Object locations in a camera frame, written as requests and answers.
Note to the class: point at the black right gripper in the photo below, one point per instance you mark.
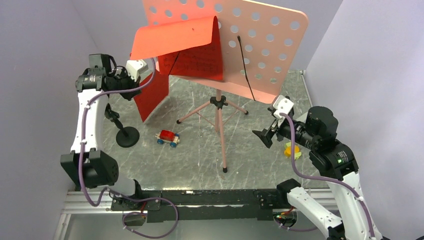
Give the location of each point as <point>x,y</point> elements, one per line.
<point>275,128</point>

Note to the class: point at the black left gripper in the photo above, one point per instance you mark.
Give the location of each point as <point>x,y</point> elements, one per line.
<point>133,84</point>

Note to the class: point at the red sheet music page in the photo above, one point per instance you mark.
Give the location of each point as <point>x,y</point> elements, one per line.
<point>152,95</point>

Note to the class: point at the red sheet music folder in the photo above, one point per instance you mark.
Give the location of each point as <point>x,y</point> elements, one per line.
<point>188,48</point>

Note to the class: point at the pink tripod music stand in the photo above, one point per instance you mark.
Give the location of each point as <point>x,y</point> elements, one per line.
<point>258,41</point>

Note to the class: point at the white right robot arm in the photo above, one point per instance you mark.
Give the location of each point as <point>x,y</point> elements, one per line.
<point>337,167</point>

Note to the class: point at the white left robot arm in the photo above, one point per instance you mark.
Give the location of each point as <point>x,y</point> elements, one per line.
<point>87,164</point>

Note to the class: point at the yellow green toy block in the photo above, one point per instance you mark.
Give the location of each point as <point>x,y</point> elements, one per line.
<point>290,151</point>

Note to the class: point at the black microphone on stand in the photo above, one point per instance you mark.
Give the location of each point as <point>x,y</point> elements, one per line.
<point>126,136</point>

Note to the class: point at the red blue toy car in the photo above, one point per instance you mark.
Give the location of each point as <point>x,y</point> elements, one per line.
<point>166,136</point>

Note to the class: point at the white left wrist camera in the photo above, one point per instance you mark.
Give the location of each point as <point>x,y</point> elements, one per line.
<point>135,68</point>

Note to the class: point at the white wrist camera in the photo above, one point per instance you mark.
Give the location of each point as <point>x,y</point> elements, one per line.
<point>281,104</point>
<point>135,68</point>

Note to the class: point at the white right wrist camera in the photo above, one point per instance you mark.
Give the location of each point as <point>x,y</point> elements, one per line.
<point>281,104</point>

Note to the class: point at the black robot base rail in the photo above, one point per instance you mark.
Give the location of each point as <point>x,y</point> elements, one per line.
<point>262,204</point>

